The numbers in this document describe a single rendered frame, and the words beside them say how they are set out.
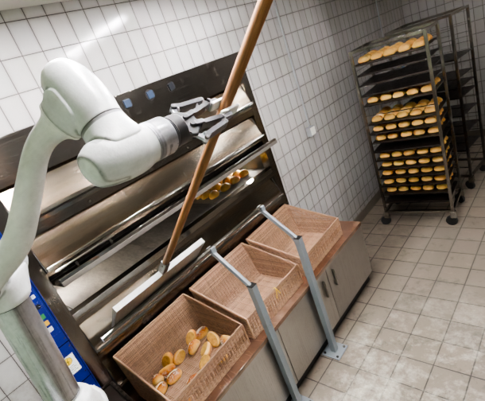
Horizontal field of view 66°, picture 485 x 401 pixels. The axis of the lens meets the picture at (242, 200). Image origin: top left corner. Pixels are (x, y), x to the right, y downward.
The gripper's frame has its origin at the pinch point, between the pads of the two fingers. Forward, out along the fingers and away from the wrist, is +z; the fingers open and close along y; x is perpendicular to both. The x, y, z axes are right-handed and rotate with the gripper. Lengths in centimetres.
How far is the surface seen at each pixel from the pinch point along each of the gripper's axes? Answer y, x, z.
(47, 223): -57, -112, -20
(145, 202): -44, -122, 32
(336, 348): 105, -172, 87
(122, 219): -43, -122, 15
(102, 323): -10, -154, -21
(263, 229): 9, -163, 112
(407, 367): 138, -139, 91
